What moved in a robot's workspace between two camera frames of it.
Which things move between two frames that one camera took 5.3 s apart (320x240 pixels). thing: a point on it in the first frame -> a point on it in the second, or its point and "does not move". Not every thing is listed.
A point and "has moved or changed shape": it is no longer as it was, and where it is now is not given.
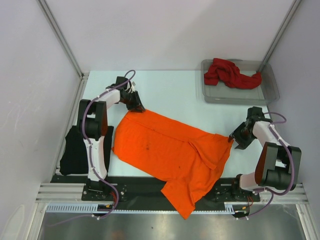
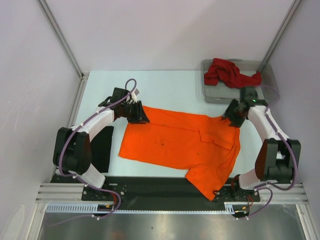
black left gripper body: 131,99 -> 126,108
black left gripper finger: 139,108 -> 137,114
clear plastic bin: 267,93 does not move
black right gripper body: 242,135 -> 232,117
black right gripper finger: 242,145 -> 236,121
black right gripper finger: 230,137 -> 230,113
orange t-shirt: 171,151 has moved or changed shape
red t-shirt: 225,72 does not move
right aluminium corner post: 279,34 does not move
